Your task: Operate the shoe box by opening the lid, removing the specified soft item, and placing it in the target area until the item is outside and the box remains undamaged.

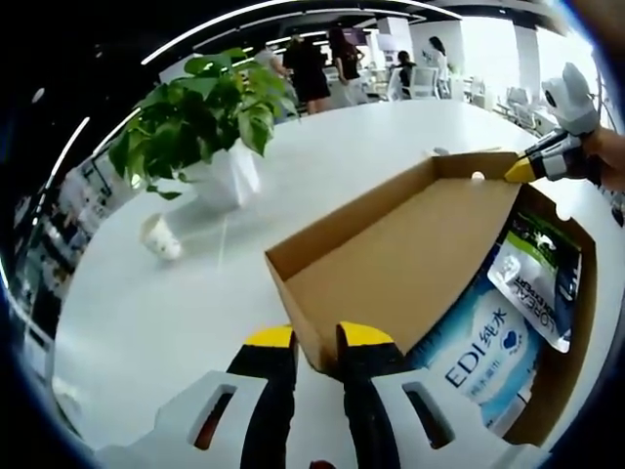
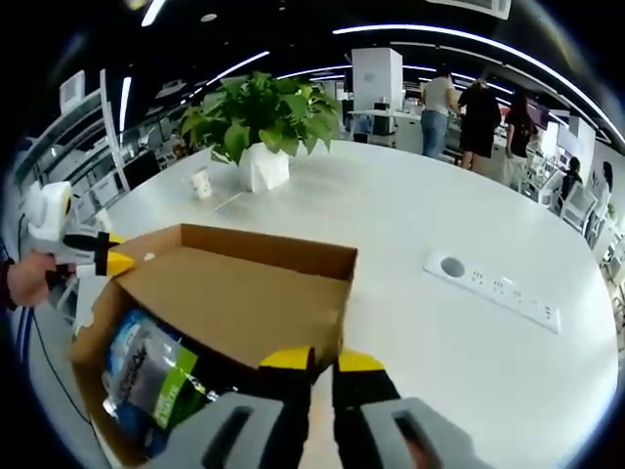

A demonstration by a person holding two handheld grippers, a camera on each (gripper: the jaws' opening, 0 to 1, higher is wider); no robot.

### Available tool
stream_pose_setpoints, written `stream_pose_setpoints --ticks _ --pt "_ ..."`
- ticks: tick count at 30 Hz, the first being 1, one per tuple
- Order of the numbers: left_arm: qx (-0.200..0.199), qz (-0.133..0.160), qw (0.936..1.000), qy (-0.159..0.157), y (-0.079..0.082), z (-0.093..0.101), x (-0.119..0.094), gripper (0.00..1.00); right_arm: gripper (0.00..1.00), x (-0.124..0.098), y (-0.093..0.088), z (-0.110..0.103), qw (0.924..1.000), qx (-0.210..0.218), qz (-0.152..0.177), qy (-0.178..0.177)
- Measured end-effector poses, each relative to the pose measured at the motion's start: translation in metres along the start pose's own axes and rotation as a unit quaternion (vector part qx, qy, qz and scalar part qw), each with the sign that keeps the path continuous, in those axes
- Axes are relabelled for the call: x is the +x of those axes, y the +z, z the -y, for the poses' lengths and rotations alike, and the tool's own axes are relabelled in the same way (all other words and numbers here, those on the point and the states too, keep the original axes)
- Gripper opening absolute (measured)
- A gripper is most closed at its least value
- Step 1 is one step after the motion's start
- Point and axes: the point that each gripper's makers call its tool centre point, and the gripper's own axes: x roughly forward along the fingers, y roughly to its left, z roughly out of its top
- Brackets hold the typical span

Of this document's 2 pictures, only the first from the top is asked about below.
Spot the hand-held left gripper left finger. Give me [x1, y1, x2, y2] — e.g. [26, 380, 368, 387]
[95, 324, 300, 469]

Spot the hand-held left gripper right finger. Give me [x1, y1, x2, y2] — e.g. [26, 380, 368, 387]
[334, 320, 553, 469]

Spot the blue wet wipes pack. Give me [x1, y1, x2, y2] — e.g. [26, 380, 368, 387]
[404, 280, 543, 436]

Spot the brown cardboard shoe box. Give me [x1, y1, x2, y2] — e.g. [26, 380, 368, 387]
[263, 150, 600, 448]

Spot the person's right hand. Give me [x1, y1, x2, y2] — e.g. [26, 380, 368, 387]
[583, 126, 625, 190]

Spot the white office chair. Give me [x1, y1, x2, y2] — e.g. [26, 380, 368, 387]
[412, 66, 438, 99]

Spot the white paper cup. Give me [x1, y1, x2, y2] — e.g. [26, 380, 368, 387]
[140, 214, 183, 260]

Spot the green potted plant white pot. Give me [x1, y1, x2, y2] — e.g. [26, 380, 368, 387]
[106, 47, 302, 214]

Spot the ceiling light strip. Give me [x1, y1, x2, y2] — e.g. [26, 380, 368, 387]
[141, 0, 440, 64]

